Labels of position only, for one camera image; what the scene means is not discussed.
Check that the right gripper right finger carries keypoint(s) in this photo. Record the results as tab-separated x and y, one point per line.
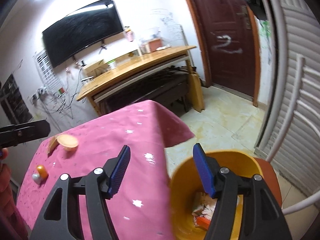
262	217

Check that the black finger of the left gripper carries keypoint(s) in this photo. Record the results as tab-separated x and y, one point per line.
13	135

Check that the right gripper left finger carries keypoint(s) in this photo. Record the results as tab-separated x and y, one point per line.
60	217

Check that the crumpled trash in bin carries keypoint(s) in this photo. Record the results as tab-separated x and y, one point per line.
203	210

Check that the yellow trash bin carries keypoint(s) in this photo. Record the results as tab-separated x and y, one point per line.
185	183

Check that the left hand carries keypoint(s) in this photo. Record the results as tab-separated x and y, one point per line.
3	153

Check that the orange white mushroom toy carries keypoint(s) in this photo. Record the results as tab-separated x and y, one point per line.
40	175

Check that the orange seat white chair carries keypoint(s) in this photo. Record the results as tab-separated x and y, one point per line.
295	147

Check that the white power strip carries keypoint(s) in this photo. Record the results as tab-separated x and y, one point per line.
40	94

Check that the eye chart poster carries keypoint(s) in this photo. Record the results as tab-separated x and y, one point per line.
50	80

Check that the pink star tablecloth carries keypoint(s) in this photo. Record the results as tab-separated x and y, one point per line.
141	208

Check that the white louvered closet door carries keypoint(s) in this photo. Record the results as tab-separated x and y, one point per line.
294	30

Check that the white green jar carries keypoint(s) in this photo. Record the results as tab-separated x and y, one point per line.
112	64

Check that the wooden desk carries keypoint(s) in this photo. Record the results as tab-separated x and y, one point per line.
139	68

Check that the black bench under desk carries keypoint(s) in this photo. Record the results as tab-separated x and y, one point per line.
164	87

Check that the clear plastic storage box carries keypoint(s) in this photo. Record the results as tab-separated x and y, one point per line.
151	46

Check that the dark red door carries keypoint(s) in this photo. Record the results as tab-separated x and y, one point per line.
229	43

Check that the black hanging bag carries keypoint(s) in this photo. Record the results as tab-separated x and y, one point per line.
258	9

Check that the dark wall poster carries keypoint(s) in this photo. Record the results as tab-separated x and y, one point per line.
12	103

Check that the black wall television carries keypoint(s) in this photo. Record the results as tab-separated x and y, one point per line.
81	29

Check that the pink bottle on wall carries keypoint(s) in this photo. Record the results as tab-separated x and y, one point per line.
129	33

